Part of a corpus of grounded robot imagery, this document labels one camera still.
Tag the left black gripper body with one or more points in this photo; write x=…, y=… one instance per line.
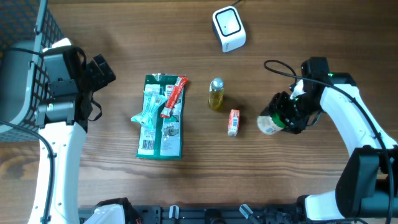
x=91, y=79

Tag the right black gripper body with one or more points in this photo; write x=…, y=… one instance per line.
x=293, y=112

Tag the green lid jar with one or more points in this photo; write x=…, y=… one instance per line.
x=270, y=124

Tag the mint green sachet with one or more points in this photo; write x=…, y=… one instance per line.
x=151, y=105

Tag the yellow Vim liquid bottle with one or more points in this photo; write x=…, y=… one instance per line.
x=216, y=93

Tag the red Nescafe stick sachet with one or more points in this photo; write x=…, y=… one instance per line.
x=172, y=99

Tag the green snack packet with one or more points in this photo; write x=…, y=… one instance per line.
x=165, y=141

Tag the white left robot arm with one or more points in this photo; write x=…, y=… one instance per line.
x=62, y=120

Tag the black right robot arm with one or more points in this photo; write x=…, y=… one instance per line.
x=367, y=187

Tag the white barcode scanner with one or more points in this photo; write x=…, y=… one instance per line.
x=228, y=28

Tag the grey plastic mesh basket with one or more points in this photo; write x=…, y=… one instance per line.
x=27, y=27

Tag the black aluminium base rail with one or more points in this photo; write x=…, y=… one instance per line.
x=145, y=214

